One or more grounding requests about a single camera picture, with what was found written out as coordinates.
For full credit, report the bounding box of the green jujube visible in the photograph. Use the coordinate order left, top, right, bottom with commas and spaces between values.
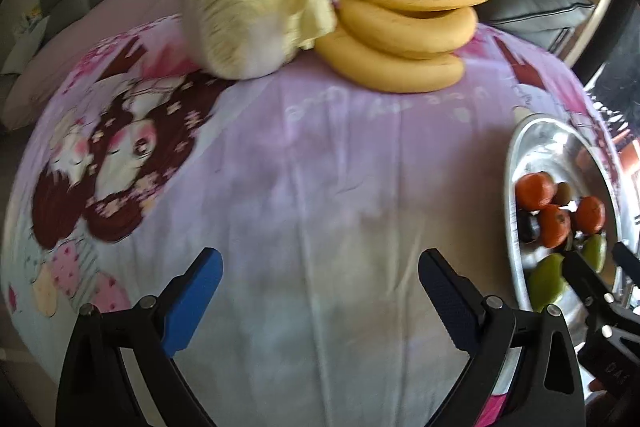
527, 254, 567, 312
582, 234, 606, 273

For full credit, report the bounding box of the tangerine with stem strip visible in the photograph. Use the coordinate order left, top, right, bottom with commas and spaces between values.
537, 205, 570, 248

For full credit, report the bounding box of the brown longan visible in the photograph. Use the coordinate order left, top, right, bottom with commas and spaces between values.
552, 182, 573, 207

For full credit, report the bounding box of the large tangerine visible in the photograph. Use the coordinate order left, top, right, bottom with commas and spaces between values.
514, 171, 556, 211

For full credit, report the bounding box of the small tangerine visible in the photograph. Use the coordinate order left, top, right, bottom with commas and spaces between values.
575, 196, 606, 235

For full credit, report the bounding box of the large steel bowl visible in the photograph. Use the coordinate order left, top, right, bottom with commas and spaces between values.
503, 111, 626, 348

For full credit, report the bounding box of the pink cartoon tablecloth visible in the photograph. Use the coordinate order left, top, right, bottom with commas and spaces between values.
1, 16, 620, 426

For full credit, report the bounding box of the bunch of yellow bananas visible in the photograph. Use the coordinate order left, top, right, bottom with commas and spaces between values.
314, 0, 488, 93

